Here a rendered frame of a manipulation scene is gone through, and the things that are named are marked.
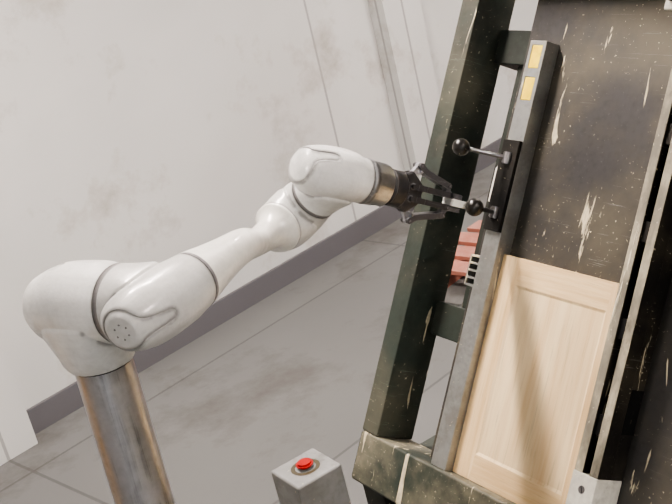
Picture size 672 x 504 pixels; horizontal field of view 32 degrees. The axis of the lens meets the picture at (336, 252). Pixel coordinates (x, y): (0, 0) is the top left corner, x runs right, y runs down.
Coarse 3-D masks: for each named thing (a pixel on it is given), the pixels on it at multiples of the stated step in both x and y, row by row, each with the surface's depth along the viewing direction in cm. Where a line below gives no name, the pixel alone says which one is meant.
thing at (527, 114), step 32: (544, 64) 249; (544, 96) 250; (512, 128) 253; (512, 192) 250; (512, 224) 252; (480, 256) 254; (480, 288) 253; (480, 320) 251; (480, 352) 253; (448, 416) 255; (448, 448) 253
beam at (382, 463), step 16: (368, 432) 275; (368, 448) 274; (384, 448) 269; (400, 448) 266; (416, 448) 270; (368, 464) 273; (384, 464) 268; (400, 464) 264; (416, 464) 259; (432, 464) 257; (368, 480) 272; (384, 480) 267; (400, 480) 263; (416, 480) 259; (432, 480) 254; (448, 480) 250; (464, 480) 248; (384, 496) 267; (400, 496) 262; (416, 496) 258; (432, 496) 254; (448, 496) 250; (464, 496) 246; (480, 496) 242; (496, 496) 240
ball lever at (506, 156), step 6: (462, 138) 249; (456, 144) 248; (462, 144) 248; (468, 144) 249; (456, 150) 249; (462, 150) 248; (468, 150) 249; (474, 150) 250; (480, 150) 250; (492, 156) 250; (498, 156) 250; (504, 156) 250; (510, 156) 250; (504, 162) 250
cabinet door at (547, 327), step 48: (528, 288) 244; (576, 288) 234; (528, 336) 243; (576, 336) 232; (480, 384) 251; (528, 384) 240; (576, 384) 230; (480, 432) 249; (528, 432) 238; (576, 432) 228; (480, 480) 247; (528, 480) 236
